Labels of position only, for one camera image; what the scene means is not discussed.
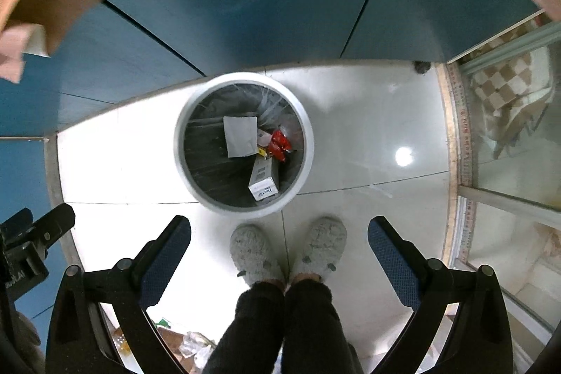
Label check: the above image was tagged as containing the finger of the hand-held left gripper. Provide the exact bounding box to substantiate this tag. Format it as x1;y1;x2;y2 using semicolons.
27;203;76;258

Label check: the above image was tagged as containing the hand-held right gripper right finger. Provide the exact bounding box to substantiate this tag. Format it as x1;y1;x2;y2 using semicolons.
367;215;514;374

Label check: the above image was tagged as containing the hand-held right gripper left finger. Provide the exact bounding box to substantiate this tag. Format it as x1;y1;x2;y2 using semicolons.
45;215;192;374

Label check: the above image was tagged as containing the white round trash bin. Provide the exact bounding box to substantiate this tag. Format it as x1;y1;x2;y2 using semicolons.
174;72;315;213

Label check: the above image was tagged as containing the brown cardboard piece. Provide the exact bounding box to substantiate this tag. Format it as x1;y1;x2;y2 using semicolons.
154;326;187;359

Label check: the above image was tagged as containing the person's right grey slipper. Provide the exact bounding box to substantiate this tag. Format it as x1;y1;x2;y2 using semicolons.
289;217;349;283

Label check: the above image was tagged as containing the person's grey slipper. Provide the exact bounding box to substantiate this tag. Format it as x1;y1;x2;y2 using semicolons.
289;217;349;283
230;224;286;286

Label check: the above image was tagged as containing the clear plastic wrapper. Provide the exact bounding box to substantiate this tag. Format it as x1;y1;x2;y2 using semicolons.
179;330;218;371

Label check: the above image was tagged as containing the person's left grey slipper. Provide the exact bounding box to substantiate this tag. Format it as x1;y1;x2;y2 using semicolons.
230;224;286;286

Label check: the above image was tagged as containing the black bin liner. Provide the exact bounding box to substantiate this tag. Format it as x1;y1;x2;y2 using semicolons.
183;84;304;209

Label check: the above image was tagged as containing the person's right leg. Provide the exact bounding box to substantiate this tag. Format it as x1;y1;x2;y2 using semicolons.
283;278;365;374

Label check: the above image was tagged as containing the person's leg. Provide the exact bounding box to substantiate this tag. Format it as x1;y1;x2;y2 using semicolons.
283;278;365;374
203;281;288;374

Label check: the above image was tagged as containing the person's left leg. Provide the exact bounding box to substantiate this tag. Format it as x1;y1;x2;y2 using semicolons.
203;281;288;374

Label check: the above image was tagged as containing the white cardboard box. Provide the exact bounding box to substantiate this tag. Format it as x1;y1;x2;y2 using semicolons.
248;157;280;202

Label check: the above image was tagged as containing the glass sliding door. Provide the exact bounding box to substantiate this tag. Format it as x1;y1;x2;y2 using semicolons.
446;8;561;357

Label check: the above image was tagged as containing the white paper sheet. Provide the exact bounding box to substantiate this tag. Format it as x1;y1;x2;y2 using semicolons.
223;115;259;158

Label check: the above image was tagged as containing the small yellow and white packet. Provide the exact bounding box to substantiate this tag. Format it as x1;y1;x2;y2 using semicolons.
256;129;273;160

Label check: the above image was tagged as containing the red snack wrapper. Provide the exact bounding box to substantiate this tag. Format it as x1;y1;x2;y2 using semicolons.
268;129;292;163

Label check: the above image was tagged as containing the pink paper tissue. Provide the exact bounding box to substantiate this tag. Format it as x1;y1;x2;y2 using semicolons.
0;23;50;84

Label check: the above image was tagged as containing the checkered beige cloth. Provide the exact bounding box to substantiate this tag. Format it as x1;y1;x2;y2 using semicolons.
470;49;555;161

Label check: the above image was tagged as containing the blue cabinet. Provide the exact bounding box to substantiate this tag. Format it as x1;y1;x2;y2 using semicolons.
0;0;544;226

